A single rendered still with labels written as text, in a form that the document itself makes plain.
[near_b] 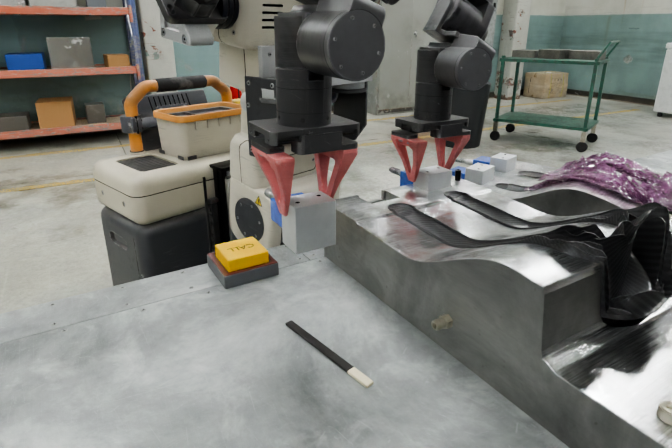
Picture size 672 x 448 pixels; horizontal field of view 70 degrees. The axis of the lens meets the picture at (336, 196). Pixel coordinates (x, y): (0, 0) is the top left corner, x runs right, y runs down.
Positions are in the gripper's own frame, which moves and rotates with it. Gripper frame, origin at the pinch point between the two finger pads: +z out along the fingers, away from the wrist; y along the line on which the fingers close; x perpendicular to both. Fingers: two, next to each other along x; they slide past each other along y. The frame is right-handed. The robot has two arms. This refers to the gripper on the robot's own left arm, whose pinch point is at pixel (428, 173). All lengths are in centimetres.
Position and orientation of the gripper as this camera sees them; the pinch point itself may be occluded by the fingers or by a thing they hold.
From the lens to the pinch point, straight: 80.3
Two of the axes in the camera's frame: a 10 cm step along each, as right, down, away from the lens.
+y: 8.6, -1.6, 4.8
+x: -5.1, -2.8, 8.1
